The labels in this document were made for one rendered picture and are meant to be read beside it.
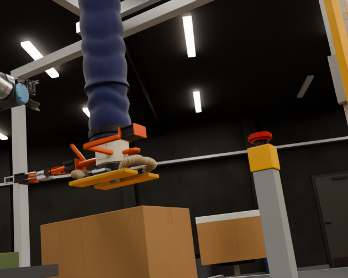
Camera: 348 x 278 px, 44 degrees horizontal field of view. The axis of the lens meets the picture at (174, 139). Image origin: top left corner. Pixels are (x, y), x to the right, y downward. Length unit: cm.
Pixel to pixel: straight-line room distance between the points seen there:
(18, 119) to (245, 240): 317
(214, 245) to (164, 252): 189
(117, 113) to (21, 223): 335
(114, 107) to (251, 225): 201
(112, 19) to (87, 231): 110
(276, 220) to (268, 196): 7
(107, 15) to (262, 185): 144
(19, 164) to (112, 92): 337
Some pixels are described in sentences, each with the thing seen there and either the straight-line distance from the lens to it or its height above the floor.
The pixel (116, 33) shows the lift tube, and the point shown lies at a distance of 235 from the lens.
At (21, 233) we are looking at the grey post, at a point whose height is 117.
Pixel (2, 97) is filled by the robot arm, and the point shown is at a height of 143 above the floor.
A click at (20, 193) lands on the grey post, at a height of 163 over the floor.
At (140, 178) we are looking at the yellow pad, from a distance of 213.
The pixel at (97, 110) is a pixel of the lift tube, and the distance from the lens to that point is 217.
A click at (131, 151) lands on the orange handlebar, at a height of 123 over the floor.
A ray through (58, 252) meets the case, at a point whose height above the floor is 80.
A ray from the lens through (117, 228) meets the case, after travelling 188.
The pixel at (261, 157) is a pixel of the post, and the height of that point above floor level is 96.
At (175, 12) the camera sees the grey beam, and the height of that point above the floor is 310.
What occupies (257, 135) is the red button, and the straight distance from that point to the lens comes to 125.
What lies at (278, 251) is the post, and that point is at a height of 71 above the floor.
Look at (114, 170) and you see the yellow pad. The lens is 204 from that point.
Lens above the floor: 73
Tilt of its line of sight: 15 degrees up
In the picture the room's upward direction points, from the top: 7 degrees counter-clockwise
